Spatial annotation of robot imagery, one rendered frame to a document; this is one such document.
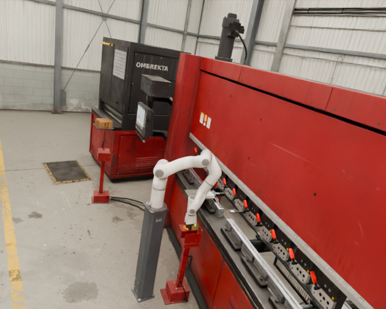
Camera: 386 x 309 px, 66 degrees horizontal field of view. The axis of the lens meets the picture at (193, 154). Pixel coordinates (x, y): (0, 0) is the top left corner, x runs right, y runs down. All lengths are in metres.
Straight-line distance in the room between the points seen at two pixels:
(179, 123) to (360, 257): 2.54
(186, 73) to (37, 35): 6.26
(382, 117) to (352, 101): 0.19
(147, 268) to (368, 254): 1.95
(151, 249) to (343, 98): 2.01
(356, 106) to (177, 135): 2.41
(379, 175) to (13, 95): 8.82
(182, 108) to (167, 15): 7.03
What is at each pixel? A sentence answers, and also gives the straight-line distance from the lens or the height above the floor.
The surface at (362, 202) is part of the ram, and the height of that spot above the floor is 1.81.
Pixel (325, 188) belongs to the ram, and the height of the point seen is 1.77.
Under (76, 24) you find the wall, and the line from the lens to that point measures 9.41.
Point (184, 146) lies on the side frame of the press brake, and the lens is 3.74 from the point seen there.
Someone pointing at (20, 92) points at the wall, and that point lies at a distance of 9.39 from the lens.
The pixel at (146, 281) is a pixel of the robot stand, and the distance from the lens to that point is 3.11.
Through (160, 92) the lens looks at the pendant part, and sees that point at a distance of 3.64.
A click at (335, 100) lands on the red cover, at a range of 1.79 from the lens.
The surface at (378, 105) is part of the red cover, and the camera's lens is 1.62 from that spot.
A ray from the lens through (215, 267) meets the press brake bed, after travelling 2.81.
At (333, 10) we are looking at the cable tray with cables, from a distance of 7.61.
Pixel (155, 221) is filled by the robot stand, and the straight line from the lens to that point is 2.70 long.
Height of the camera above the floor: 2.35
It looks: 19 degrees down
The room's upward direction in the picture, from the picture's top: 11 degrees clockwise
